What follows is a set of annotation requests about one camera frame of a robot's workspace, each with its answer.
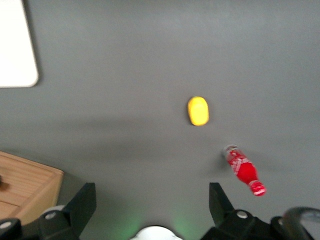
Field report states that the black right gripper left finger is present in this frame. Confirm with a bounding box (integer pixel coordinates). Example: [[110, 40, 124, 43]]
[[37, 182, 97, 240]]

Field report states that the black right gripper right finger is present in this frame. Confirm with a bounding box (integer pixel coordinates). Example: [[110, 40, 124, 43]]
[[199, 182, 273, 240]]

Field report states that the red coke bottle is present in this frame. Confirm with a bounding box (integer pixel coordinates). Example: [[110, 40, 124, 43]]
[[222, 144, 267, 197]]

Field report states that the beige plastic tray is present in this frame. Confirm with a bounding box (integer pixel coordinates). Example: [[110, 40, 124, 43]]
[[0, 0, 40, 89]]

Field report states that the wooden two-drawer cabinet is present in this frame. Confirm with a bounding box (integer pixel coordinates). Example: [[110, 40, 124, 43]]
[[0, 150, 65, 226]]

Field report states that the yellow oval toy fruit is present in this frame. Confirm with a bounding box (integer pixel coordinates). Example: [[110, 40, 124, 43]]
[[187, 96, 210, 127]]

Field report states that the black cable along right arm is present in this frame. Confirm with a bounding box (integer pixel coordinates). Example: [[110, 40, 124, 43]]
[[281, 206, 320, 240]]

